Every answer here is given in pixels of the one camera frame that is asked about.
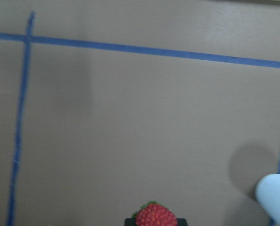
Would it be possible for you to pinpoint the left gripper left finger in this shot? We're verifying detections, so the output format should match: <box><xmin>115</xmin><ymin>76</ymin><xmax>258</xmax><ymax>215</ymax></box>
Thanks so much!
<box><xmin>124</xmin><ymin>218</ymin><xmax>136</xmax><ymax>226</ymax></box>

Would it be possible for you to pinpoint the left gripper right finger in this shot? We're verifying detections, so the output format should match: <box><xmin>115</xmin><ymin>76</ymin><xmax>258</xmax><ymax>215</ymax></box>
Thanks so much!
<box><xmin>177</xmin><ymin>218</ymin><xmax>187</xmax><ymax>226</ymax></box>

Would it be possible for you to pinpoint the red strawberry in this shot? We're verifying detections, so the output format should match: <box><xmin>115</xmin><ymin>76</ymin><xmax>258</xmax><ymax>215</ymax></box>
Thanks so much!
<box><xmin>131</xmin><ymin>201</ymin><xmax>178</xmax><ymax>226</ymax></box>

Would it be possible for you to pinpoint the light blue paper cup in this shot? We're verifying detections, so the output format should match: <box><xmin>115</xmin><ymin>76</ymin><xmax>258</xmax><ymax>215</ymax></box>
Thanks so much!
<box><xmin>255</xmin><ymin>174</ymin><xmax>280</xmax><ymax>226</ymax></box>

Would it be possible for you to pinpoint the blue tape strip upper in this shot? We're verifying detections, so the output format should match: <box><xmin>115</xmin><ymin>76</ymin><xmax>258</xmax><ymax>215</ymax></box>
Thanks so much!
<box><xmin>0</xmin><ymin>32</ymin><xmax>280</xmax><ymax>70</ymax></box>

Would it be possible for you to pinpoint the blue tape strip side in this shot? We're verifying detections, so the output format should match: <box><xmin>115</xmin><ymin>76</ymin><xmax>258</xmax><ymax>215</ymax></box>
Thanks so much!
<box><xmin>5</xmin><ymin>11</ymin><xmax>35</xmax><ymax>226</ymax></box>

